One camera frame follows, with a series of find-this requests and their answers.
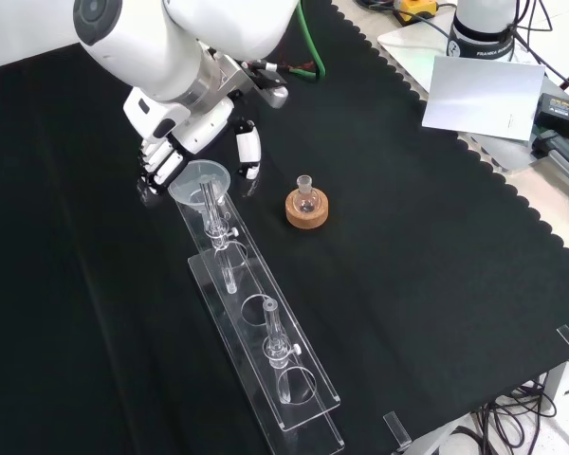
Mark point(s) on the yellow stop button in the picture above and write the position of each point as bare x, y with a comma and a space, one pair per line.
419, 7

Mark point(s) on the translucent plastic funnel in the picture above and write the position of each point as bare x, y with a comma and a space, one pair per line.
185, 187

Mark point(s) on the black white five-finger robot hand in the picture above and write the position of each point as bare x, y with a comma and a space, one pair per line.
170, 118

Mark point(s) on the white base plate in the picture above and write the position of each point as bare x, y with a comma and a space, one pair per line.
408, 52

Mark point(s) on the black grey clamp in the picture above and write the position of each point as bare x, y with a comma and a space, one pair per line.
562, 156

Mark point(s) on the pale board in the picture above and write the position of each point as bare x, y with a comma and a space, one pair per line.
483, 99

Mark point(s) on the small glass round-bottom flask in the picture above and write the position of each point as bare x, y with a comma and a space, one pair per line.
307, 201

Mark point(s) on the black bench cloth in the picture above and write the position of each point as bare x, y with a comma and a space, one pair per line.
408, 237

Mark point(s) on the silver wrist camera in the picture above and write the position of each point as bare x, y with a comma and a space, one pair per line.
275, 97

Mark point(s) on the black power adapter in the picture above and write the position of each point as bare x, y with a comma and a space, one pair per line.
564, 111

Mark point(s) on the clear acrylic funnel stand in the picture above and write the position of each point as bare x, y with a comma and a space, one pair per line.
246, 284

